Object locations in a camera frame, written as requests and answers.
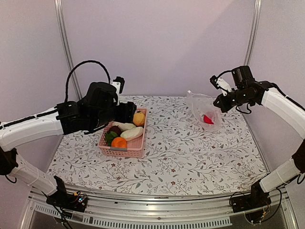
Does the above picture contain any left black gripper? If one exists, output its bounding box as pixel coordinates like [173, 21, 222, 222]
[90, 101, 137, 129]

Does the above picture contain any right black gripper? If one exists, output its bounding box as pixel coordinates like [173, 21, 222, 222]
[214, 87, 253, 113]

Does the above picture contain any dark maroon toy beet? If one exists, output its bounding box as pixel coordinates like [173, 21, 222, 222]
[108, 125, 122, 136]

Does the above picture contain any clear zip top bag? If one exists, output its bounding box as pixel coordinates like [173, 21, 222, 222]
[186, 90, 221, 131]

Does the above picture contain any white toy radish with leaves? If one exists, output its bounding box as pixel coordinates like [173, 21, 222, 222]
[105, 126, 144, 146]

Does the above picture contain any red toy apple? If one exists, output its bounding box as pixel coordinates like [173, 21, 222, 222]
[203, 114, 214, 125]

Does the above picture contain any orange toy tangerine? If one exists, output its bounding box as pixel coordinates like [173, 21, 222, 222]
[111, 137, 127, 148]

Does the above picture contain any pink perforated plastic basket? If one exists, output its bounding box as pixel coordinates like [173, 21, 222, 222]
[98, 118, 147, 158]

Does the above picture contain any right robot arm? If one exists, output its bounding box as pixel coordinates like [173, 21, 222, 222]
[210, 65, 305, 208]

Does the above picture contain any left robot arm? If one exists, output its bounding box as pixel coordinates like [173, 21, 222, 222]
[0, 82, 136, 207]

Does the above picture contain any white toy cabbage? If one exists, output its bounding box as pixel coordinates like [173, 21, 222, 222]
[112, 121, 136, 131]

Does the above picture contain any yellow toy pear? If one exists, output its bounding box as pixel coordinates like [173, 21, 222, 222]
[133, 111, 146, 126]

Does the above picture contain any floral patterned table mat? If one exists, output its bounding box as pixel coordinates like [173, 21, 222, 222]
[48, 96, 268, 196]

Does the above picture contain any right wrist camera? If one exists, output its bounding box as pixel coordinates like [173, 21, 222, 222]
[210, 75, 233, 96]

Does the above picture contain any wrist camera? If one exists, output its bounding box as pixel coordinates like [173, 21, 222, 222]
[210, 75, 233, 96]
[110, 76, 125, 105]

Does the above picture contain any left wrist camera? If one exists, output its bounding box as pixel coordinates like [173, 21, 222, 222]
[110, 76, 125, 105]

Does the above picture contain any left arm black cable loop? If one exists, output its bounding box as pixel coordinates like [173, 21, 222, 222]
[65, 60, 112, 103]

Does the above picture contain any left aluminium frame post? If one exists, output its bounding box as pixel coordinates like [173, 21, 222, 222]
[54, 0, 82, 100]

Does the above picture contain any aluminium frame post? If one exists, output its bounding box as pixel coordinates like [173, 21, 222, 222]
[54, 0, 82, 100]
[244, 0, 262, 65]

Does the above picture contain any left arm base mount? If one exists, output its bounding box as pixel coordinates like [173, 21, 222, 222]
[46, 176, 88, 212]

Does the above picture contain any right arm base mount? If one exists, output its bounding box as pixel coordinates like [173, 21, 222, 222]
[229, 185, 271, 224]

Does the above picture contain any right aluminium frame post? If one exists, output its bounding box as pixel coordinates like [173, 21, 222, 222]
[244, 0, 262, 65]

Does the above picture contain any front aluminium rail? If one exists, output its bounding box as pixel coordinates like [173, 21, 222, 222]
[19, 185, 301, 229]

